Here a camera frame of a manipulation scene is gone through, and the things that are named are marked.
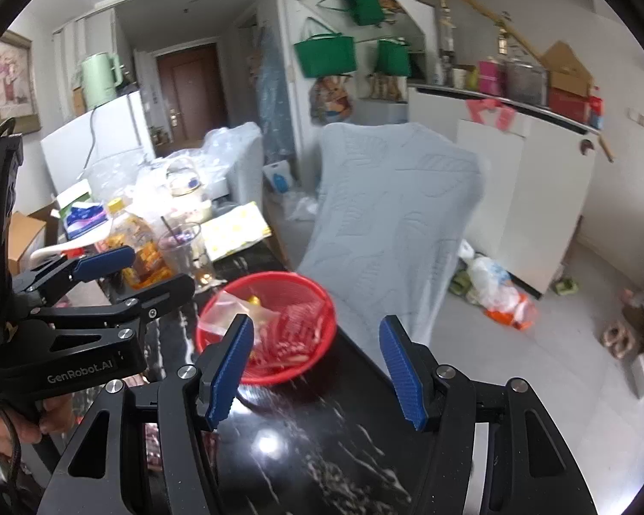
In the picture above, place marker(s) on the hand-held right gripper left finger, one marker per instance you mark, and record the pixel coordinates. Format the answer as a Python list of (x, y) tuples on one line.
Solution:
[(231, 370)]

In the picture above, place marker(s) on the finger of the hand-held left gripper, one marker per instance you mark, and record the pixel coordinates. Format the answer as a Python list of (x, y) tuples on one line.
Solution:
[(155, 292), (104, 263)]

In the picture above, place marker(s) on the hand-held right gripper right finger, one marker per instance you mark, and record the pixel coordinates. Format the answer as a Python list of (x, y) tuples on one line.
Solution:
[(402, 370)]

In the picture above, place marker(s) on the red plastic basket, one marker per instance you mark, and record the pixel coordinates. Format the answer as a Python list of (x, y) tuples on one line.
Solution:
[(295, 373)]

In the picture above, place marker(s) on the dark red snack packet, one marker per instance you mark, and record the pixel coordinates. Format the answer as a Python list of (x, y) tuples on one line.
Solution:
[(295, 332)]

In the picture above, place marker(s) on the person's left hand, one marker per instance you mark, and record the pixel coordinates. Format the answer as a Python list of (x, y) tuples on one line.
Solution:
[(16, 429)]

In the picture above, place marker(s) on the orange juice bottle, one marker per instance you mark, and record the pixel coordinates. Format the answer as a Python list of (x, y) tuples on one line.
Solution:
[(139, 233)]

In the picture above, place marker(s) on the clear glass cup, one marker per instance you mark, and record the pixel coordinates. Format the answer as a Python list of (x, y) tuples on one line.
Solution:
[(185, 257)]

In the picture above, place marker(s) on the white plate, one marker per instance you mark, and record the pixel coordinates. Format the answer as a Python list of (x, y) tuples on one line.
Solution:
[(59, 249)]

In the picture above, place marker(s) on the blue tissue pack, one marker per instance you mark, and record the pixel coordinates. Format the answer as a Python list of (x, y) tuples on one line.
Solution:
[(86, 217)]

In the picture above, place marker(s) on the long metal spoon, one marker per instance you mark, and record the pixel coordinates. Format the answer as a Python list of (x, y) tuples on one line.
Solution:
[(166, 223)]

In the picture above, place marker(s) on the open cardboard box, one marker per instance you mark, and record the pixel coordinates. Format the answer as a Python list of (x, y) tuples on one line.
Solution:
[(24, 236)]

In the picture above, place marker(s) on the yellow printed box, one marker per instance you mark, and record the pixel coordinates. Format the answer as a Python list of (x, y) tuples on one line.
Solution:
[(233, 230)]

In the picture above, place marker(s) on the plastic bags on floor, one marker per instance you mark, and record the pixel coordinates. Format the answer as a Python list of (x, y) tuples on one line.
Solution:
[(493, 284)]

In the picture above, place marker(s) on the white refrigerator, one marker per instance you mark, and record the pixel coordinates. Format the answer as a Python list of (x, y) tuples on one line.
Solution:
[(107, 134)]

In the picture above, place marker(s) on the chair with grey leaf cover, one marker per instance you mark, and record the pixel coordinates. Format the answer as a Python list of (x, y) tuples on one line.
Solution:
[(386, 214)]

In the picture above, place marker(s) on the green electric kettle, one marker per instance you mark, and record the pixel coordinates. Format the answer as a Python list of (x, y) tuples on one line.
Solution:
[(99, 83)]

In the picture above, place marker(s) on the brown door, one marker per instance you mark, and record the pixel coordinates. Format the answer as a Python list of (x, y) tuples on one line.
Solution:
[(193, 91)]

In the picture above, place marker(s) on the white cabinet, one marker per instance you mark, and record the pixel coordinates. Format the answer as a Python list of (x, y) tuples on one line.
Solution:
[(520, 198)]

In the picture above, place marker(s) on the pair of slippers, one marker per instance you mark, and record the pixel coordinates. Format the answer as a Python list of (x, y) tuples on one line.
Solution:
[(618, 339)]

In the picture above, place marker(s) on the cartoon printed bag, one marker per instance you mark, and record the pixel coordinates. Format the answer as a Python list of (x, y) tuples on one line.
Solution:
[(332, 99)]

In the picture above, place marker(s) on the pink paper decoration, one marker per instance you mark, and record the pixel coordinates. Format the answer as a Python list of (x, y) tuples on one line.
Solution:
[(491, 113)]

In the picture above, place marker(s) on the large green tote bag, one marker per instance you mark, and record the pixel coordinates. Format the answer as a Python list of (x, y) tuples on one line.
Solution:
[(324, 56)]

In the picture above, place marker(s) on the pink box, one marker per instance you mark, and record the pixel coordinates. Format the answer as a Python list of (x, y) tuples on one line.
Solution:
[(491, 78)]

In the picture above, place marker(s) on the red box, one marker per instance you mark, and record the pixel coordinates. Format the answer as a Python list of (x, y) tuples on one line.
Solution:
[(569, 107)]

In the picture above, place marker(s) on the small green tote bag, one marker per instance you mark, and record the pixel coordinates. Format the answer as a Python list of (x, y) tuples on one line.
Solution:
[(394, 59)]

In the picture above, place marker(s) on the grey bag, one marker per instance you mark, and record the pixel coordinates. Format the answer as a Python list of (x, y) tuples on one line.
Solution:
[(526, 81)]

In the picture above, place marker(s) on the tall glass bottle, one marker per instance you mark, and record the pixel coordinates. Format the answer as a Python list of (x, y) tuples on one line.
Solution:
[(446, 37)]

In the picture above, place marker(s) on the brown cardboard box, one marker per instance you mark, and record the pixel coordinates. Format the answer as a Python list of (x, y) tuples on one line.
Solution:
[(566, 69)]

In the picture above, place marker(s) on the bamboo pole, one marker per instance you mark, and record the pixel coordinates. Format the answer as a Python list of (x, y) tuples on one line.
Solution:
[(493, 16)]

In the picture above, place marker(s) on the framed wall picture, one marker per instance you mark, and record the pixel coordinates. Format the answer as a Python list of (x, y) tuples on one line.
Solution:
[(13, 80)]

